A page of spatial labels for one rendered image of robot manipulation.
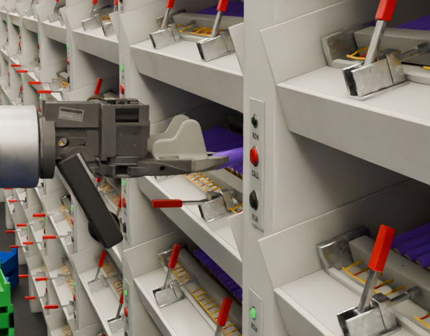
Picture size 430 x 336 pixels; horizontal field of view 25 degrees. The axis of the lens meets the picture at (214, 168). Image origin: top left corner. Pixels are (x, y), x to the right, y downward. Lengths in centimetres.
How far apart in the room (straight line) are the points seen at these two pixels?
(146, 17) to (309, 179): 71
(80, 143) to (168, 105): 52
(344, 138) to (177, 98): 84
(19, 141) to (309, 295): 36
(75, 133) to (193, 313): 42
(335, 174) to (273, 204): 7
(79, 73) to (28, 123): 121
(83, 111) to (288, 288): 32
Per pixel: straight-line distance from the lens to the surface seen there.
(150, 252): 161
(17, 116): 105
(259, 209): 93
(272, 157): 89
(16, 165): 104
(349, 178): 92
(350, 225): 92
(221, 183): 123
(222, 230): 111
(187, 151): 109
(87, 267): 233
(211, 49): 113
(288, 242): 90
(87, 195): 108
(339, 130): 76
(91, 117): 107
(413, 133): 64
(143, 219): 160
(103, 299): 212
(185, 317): 139
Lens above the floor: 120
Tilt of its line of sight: 10 degrees down
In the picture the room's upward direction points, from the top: straight up
